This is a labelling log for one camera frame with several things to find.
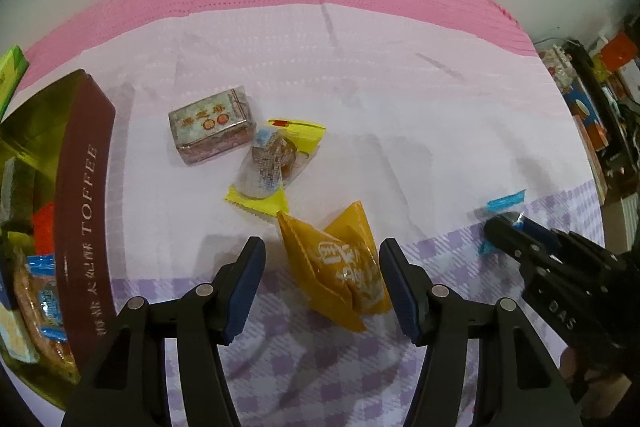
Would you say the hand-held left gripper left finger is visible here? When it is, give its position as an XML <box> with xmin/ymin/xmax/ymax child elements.
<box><xmin>60</xmin><ymin>236</ymin><xmax>267</xmax><ymax>427</ymax></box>

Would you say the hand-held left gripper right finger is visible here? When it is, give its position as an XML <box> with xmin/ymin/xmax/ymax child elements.
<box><xmin>379</xmin><ymin>237</ymin><xmax>583</xmax><ymax>427</ymax></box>

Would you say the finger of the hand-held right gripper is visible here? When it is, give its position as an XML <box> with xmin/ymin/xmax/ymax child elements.
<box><xmin>517</xmin><ymin>217</ymin><xmax>616</xmax><ymax>258</ymax></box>
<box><xmin>484</xmin><ymin>217</ymin><xmax>538</xmax><ymax>268</ymax></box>

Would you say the blue candy wrapper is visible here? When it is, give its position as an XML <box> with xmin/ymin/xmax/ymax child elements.
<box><xmin>475</xmin><ymin>189</ymin><xmax>527</xmax><ymax>256</ymax></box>

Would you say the orange-yellow snack packet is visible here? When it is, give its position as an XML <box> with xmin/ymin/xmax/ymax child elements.
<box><xmin>276</xmin><ymin>201</ymin><xmax>393</xmax><ymax>333</ymax></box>

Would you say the maroon tin box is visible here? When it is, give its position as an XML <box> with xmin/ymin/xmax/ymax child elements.
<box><xmin>0</xmin><ymin>69</ymin><xmax>117</xmax><ymax>410</ymax></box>

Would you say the orange-red snack packet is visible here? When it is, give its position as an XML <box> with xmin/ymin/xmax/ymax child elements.
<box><xmin>31</xmin><ymin>202</ymin><xmax>56</xmax><ymax>258</ymax></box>

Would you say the person's right hand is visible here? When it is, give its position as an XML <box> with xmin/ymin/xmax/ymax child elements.
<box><xmin>560</xmin><ymin>349</ymin><xmax>582</xmax><ymax>380</ymax></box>

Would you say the cluttered shelf of goods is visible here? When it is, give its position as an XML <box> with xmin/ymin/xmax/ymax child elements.
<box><xmin>537</xmin><ymin>14</ymin><xmax>640</xmax><ymax>253</ymax></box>

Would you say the clear wrapped brown snack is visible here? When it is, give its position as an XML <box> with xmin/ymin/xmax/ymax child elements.
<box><xmin>240</xmin><ymin>129</ymin><xmax>312</xmax><ymax>200</ymax></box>

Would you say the blue orange printed box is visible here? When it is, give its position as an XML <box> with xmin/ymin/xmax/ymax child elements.
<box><xmin>570</xmin><ymin>79</ymin><xmax>608</xmax><ymax>152</ymax></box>

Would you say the yellow flat snack packet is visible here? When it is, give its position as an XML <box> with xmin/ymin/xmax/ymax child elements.
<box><xmin>223</xmin><ymin>118</ymin><xmax>327</xmax><ymax>220</ymax></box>

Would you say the silver brown snack packet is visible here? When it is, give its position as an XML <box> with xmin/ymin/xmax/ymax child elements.
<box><xmin>168</xmin><ymin>86</ymin><xmax>257</xmax><ymax>166</ymax></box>

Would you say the blue-trimmed biscuit packet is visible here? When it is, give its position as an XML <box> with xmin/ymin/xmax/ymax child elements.
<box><xmin>14</xmin><ymin>252</ymin><xmax>81</xmax><ymax>380</ymax></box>

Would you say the pale green snack packet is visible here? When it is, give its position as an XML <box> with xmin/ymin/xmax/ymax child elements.
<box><xmin>0</xmin><ymin>307</ymin><xmax>40</xmax><ymax>364</ymax></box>

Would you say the green tissue pack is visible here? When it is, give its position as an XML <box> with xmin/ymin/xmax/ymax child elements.
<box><xmin>0</xmin><ymin>46</ymin><xmax>29</xmax><ymax>118</ymax></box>

